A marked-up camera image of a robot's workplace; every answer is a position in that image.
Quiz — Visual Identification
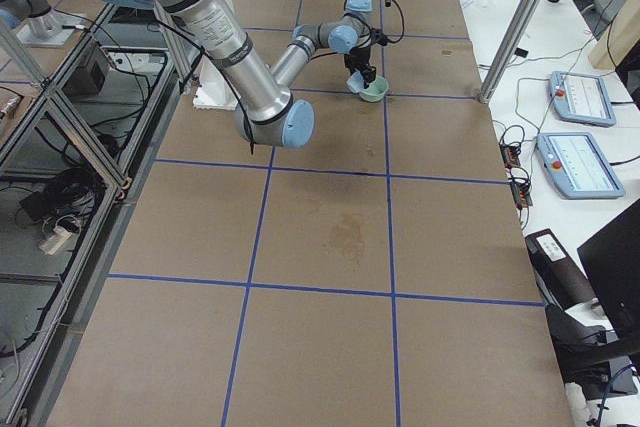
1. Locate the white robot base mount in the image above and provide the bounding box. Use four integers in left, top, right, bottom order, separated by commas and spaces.
193, 58, 237, 111

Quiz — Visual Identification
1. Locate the white power strip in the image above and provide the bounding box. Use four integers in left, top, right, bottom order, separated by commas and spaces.
39, 226, 72, 255

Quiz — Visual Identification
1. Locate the lower teach pendant tablet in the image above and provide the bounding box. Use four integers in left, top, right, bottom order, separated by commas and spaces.
536, 132, 625, 200

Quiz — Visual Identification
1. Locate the light green ceramic bowl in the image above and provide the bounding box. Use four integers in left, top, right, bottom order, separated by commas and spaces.
358, 76, 389, 103

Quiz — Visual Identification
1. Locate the small circuit board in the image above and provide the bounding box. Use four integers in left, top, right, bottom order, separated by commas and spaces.
500, 145, 521, 169

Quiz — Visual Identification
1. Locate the teach pendant tablet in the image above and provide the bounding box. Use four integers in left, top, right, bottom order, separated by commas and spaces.
549, 71, 617, 127
536, 132, 625, 200

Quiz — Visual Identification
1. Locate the aluminium frame post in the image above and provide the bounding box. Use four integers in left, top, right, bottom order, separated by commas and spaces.
478, 0, 540, 104

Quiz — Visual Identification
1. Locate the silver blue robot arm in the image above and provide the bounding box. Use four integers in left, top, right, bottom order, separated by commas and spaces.
102, 0, 387, 148

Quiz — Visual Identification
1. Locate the upper teach pendant tablet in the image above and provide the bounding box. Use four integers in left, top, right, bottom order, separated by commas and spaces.
549, 71, 617, 127

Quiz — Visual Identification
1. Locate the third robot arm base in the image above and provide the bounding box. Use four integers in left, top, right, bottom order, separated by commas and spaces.
1, 0, 84, 47

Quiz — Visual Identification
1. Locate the light blue plastic cup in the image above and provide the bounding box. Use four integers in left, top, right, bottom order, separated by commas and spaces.
347, 71, 365, 94

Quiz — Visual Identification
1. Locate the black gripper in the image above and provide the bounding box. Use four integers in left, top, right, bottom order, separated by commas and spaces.
344, 29, 388, 78

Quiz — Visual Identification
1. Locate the black computer monitor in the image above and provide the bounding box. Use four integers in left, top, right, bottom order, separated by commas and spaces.
578, 201, 639, 338

